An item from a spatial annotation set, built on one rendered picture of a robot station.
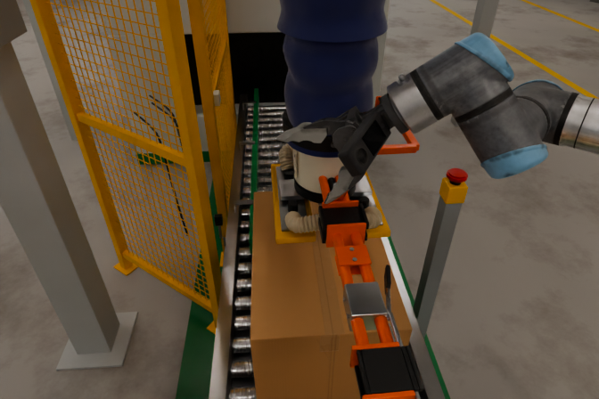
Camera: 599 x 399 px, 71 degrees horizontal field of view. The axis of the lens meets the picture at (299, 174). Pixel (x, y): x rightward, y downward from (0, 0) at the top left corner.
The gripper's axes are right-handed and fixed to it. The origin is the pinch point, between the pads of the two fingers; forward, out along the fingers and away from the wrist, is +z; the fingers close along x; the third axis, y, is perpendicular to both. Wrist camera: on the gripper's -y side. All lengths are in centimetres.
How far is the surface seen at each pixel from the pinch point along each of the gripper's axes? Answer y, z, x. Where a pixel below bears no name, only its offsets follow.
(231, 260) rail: 65, 75, -37
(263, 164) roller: 147, 76, -30
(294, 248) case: 36, 31, -31
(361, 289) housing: -7.8, 0.7, -21.8
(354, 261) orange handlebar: -1.1, 1.5, -20.2
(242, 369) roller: 25, 68, -55
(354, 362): -19.7, 3.8, -25.0
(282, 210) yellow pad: 27.3, 21.8, -14.8
